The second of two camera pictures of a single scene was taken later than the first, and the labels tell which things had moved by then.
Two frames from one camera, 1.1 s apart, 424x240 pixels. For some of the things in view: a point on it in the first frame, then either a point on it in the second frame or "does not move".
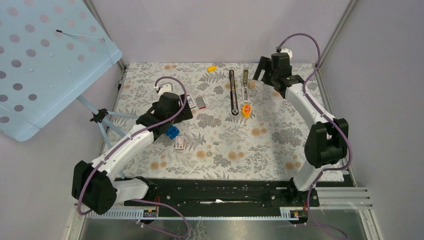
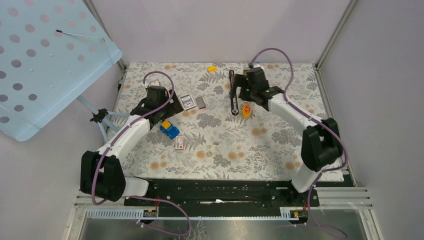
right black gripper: [264, 64] → [240, 80]
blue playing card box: [191, 101] does not move
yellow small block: [211, 68] does not move
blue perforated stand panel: [50, 51] does not move
